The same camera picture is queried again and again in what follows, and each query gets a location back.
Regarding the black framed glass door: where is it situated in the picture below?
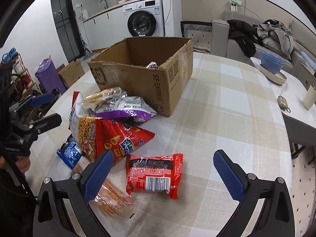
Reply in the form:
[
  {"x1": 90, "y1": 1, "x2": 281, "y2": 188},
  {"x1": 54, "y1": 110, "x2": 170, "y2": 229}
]
[{"x1": 50, "y1": 0, "x2": 82, "y2": 63}]

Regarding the white red stick snack packet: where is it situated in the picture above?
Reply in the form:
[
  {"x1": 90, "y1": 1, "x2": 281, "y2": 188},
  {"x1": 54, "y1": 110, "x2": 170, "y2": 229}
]
[{"x1": 69, "y1": 91, "x2": 100, "y2": 163}]

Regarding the large brown cardboard box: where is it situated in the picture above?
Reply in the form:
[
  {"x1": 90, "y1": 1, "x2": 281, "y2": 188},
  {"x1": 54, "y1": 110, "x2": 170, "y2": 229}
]
[{"x1": 87, "y1": 37, "x2": 193, "y2": 117}]

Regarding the stack of blue bowls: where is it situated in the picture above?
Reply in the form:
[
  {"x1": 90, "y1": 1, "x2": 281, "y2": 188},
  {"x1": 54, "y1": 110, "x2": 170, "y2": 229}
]
[{"x1": 260, "y1": 52, "x2": 284, "y2": 74}]

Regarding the person's left hand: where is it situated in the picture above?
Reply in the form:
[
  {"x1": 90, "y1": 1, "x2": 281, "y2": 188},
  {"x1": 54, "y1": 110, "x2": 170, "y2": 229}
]
[{"x1": 13, "y1": 156, "x2": 31, "y2": 173}]

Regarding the black jacket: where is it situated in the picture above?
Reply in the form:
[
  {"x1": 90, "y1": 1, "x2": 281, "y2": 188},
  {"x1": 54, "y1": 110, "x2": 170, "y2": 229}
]
[{"x1": 227, "y1": 19, "x2": 260, "y2": 58}]

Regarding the clear orange cracker packet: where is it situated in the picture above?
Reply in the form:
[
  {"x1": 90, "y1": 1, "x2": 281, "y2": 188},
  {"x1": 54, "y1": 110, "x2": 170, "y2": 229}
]
[{"x1": 71, "y1": 158, "x2": 137, "y2": 219}]

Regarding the white cup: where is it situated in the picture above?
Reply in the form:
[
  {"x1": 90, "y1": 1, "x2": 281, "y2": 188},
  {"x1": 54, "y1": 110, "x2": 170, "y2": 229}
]
[{"x1": 303, "y1": 84, "x2": 316, "y2": 110}]

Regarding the red cone crisp packet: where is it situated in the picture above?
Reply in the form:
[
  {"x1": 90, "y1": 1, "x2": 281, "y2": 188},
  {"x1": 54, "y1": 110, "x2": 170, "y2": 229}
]
[{"x1": 95, "y1": 119, "x2": 156, "y2": 163}]

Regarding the white washing machine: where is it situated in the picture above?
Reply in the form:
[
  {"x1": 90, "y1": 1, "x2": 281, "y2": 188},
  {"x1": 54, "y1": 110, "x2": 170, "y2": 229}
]
[{"x1": 123, "y1": 0, "x2": 165, "y2": 38}]

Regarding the pile of clothes on sofa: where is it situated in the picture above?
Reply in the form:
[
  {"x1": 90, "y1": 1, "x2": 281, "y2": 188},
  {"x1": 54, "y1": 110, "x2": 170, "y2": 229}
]
[{"x1": 253, "y1": 19, "x2": 301, "y2": 60}]

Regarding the dark chair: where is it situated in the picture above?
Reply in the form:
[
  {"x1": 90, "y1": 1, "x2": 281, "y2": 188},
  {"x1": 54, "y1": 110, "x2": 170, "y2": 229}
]
[{"x1": 281, "y1": 112, "x2": 316, "y2": 159}]

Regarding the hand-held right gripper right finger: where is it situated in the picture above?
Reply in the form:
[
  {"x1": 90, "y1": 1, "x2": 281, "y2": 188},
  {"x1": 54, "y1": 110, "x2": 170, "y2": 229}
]
[{"x1": 213, "y1": 149, "x2": 295, "y2": 237}]

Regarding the red instant noodle packet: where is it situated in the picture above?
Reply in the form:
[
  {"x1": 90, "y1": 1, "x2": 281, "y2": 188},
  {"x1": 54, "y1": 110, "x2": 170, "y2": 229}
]
[{"x1": 125, "y1": 153, "x2": 184, "y2": 200}]

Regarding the beige dish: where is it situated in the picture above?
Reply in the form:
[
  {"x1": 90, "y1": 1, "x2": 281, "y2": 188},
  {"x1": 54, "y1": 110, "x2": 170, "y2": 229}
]
[{"x1": 260, "y1": 67, "x2": 288, "y2": 84}]

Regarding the purple plastic bag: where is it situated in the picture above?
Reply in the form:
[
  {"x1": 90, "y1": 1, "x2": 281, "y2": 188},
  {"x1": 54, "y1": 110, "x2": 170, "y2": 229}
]
[{"x1": 35, "y1": 59, "x2": 67, "y2": 95}]

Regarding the clear wafer roll packet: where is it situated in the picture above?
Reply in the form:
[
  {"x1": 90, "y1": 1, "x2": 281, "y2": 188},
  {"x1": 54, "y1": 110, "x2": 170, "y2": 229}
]
[{"x1": 82, "y1": 87, "x2": 127, "y2": 109}]

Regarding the blue cookie packet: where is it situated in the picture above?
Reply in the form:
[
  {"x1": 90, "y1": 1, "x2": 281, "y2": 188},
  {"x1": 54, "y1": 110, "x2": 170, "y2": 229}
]
[{"x1": 57, "y1": 134, "x2": 86, "y2": 170}]

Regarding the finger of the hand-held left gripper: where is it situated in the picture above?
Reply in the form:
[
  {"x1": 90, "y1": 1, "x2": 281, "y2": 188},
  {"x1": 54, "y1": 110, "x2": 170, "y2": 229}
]
[
  {"x1": 12, "y1": 114, "x2": 62, "y2": 139},
  {"x1": 8, "y1": 91, "x2": 60, "y2": 114}
]

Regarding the grey sofa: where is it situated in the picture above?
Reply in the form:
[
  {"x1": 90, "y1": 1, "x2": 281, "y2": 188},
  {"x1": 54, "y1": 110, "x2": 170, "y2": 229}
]
[{"x1": 211, "y1": 10, "x2": 316, "y2": 79}]

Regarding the wooden storage rack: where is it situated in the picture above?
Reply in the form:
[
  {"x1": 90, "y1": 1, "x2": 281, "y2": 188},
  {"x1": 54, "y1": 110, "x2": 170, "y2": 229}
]
[{"x1": 0, "y1": 54, "x2": 41, "y2": 119}]

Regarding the light blue pillow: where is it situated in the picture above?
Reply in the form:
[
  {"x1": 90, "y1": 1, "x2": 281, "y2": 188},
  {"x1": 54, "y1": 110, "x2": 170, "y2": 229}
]
[{"x1": 300, "y1": 51, "x2": 316, "y2": 70}]

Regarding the black white patterned chair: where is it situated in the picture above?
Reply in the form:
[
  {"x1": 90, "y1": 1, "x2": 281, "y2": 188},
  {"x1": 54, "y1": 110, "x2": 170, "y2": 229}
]
[{"x1": 181, "y1": 21, "x2": 213, "y2": 53}]

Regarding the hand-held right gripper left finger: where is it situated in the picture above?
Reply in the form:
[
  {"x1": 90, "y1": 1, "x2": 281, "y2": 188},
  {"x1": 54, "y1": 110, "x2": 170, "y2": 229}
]
[{"x1": 33, "y1": 149, "x2": 116, "y2": 237}]

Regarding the small brown cardboard box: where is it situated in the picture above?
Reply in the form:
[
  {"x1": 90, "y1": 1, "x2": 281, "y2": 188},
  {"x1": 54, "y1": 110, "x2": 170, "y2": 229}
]
[{"x1": 57, "y1": 59, "x2": 86, "y2": 87}]

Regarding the stick vacuum cleaner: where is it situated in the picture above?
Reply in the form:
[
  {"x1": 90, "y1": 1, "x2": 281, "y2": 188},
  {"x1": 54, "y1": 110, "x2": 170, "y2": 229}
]
[{"x1": 79, "y1": 17, "x2": 92, "y2": 55}]

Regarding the purple candy packet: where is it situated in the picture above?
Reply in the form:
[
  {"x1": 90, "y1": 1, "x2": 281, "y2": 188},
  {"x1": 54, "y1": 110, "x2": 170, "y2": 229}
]
[{"x1": 94, "y1": 96, "x2": 158, "y2": 124}]

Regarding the blue bowl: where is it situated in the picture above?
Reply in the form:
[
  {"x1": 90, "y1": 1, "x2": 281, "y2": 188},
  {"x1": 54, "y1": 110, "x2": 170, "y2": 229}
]
[{"x1": 262, "y1": 51, "x2": 285, "y2": 66}]

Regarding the white counter cabinet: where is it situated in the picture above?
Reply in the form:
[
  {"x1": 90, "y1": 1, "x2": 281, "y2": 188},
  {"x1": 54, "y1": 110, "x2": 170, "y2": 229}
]
[{"x1": 83, "y1": 4, "x2": 129, "y2": 53}]

